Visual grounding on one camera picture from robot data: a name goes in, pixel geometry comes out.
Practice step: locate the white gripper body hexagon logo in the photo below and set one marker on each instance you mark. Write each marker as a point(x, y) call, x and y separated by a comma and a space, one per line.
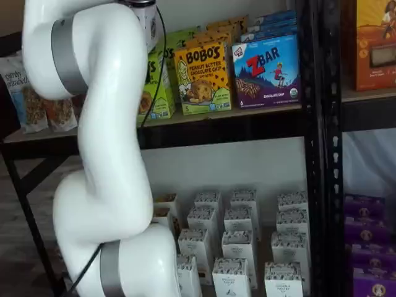
point(150, 24)

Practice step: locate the green Bobo's apple pie box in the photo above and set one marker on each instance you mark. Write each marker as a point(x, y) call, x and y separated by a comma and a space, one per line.
point(159, 99)
point(169, 74)
point(184, 35)

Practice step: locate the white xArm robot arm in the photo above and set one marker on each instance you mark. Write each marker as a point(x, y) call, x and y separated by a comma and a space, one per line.
point(111, 92)

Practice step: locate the yellow Bobo's peanut butter box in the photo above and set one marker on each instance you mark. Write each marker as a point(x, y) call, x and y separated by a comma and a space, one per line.
point(229, 23)
point(204, 80)
point(216, 38)

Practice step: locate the blue Zbar chocolate chip box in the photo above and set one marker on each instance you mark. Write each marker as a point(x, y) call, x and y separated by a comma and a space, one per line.
point(266, 74)
point(278, 17)
point(272, 31)

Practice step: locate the white box colourful lid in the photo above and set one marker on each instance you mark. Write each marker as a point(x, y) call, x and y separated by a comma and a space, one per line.
point(165, 201)
point(161, 218)

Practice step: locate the white organic pantry box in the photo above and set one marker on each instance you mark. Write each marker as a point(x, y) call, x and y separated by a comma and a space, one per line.
point(289, 250)
point(195, 250)
point(201, 221)
point(292, 201)
point(244, 199)
point(188, 278)
point(208, 202)
point(238, 247)
point(238, 221)
point(283, 281)
point(292, 221)
point(232, 278)

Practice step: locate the large orange cardboard box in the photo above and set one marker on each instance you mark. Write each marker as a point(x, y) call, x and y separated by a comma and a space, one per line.
point(371, 37)

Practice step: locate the purple snack box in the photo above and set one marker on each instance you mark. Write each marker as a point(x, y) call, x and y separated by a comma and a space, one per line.
point(374, 258)
point(374, 284)
point(366, 232)
point(365, 205)

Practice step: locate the white granola bag red label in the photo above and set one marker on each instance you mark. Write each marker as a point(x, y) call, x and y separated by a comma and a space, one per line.
point(79, 106)

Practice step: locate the black metal shelving unit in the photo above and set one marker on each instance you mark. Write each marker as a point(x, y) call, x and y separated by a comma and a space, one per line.
point(368, 114)
point(216, 130)

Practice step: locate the white granola bag blue label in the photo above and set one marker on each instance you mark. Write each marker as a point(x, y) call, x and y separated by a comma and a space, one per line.
point(24, 102)

